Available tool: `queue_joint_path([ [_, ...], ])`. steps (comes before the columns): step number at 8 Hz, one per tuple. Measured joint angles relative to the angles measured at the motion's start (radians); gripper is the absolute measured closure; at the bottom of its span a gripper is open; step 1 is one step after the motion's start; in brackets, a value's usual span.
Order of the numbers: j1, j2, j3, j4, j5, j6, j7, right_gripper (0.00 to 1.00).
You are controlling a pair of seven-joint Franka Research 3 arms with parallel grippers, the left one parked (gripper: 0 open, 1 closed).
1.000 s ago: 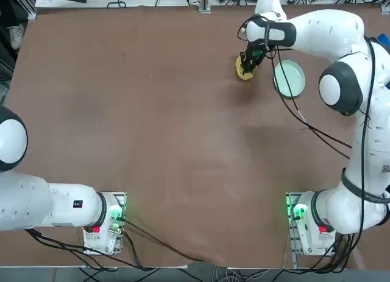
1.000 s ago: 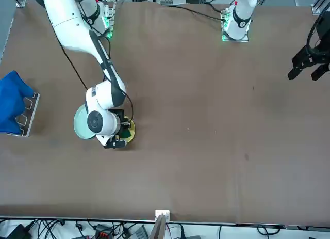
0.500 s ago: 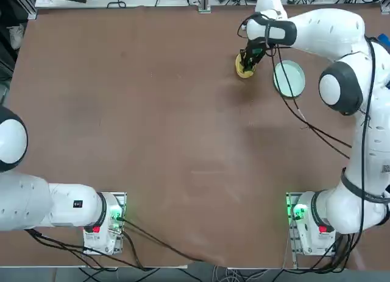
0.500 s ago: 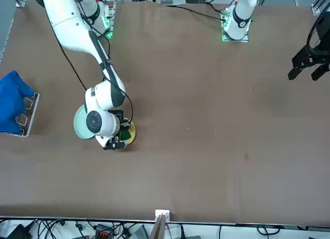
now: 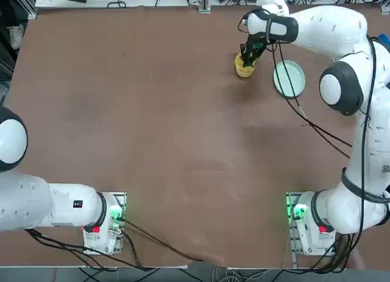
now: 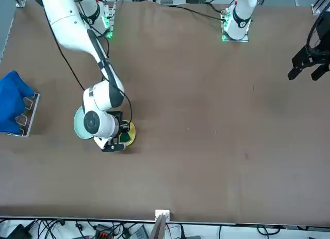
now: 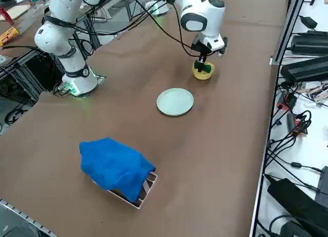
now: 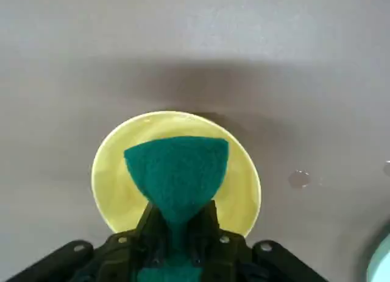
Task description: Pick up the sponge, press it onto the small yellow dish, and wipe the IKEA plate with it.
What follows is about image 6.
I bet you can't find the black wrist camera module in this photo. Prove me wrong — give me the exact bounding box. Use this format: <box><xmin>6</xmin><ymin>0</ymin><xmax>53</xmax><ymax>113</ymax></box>
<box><xmin>101</xmin><ymin>142</ymin><xmax>127</xmax><ymax>153</ymax></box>

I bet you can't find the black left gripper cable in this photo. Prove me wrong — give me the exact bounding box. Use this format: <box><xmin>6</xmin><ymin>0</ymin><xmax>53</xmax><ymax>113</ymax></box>
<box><xmin>306</xmin><ymin>10</ymin><xmax>327</xmax><ymax>55</ymax></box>

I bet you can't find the pale green plate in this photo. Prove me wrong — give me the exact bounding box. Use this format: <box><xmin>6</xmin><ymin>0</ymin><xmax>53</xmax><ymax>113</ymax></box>
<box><xmin>73</xmin><ymin>105</ymin><xmax>90</xmax><ymax>141</ymax></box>

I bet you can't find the black power brick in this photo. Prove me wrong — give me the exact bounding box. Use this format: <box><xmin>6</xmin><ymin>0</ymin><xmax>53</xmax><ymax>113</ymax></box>
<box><xmin>5</xmin><ymin>224</ymin><xmax>31</xmax><ymax>239</ymax></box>

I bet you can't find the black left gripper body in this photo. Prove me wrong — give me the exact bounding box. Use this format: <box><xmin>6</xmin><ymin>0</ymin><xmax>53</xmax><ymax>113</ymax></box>
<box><xmin>312</xmin><ymin>11</ymin><xmax>330</xmax><ymax>56</ymax></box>

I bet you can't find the grey power box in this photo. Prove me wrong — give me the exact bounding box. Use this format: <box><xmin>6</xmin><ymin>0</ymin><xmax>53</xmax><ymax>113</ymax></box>
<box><xmin>129</xmin><ymin>225</ymin><xmax>150</xmax><ymax>239</ymax></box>

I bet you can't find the small yellow dish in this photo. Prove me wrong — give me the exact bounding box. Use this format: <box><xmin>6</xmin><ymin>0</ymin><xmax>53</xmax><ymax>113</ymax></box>
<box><xmin>119</xmin><ymin>119</ymin><xmax>137</xmax><ymax>147</ymax></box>

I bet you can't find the power strip with red switches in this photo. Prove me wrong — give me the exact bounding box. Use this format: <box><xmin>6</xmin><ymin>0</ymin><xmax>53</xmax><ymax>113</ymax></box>
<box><xmin>94</xmin><ymin>224</ymin><xmax>116</xmax><ymax>239</ymax></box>

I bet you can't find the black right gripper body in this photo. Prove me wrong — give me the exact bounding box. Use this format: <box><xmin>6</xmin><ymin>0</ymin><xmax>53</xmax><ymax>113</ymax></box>
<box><xmin>107</xmin><ymin>110</ymin><xmax>130</xmax><ymax>137</ymax></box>

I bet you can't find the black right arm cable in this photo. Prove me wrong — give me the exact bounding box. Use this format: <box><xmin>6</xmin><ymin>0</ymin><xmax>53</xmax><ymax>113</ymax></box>
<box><xmin>121</xmin><ymin>90</ymin><xmax>133</xmax><ymax>129</ymax></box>
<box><xmin>41</xmin><ymin>4</ymin><xmax>86</xmax><ymax>92</ymax></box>

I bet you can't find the clear acrylic rack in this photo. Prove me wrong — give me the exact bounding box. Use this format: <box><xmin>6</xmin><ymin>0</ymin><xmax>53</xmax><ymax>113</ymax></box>
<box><xmin>5</xmin><ymin>92</ymin><xmax>41</xmax><ymax>138</ymax></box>

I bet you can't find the blue cloth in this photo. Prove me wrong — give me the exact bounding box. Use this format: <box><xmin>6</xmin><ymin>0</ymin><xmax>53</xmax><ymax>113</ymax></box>
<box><xmin>0</xmin><ymin>70</ymin><xmax>34</xmax><ymax>134</ymax></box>

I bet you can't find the black left base cable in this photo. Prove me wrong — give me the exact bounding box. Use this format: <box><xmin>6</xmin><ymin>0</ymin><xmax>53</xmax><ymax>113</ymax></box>
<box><xmin>176</xmin><ymin>5</ymin><xmax>225</xmax><ymax>22</ymax></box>

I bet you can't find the aluminium post with bracket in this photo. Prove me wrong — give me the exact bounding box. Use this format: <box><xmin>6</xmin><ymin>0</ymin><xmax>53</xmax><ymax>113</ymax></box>
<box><xmin>149</xmin><ymin>209</ymin><xmax>171</xmax><ymax>239</ymax></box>

